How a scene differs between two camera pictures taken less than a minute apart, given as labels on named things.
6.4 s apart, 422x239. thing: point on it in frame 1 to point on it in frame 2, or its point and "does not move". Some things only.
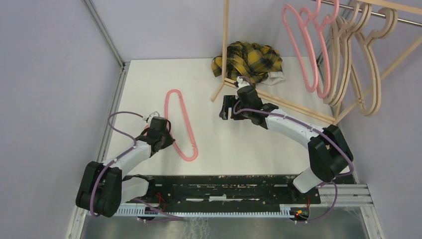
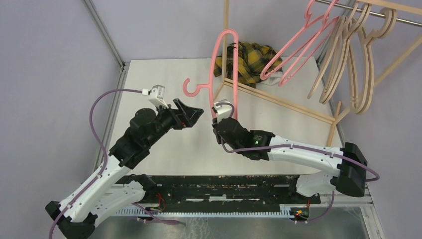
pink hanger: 168,94 to 210,84
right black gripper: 229,101 to 215,121
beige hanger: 349,28 to 342,36
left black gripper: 169,141 to 188,115
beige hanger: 335,101 to 352,75
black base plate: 253,191 does not move
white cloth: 273,77 does not move
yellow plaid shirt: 253,61 does not move
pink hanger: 319,24 to 324,27
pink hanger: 303,17 to 307,18
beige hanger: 341,25 to 337,35
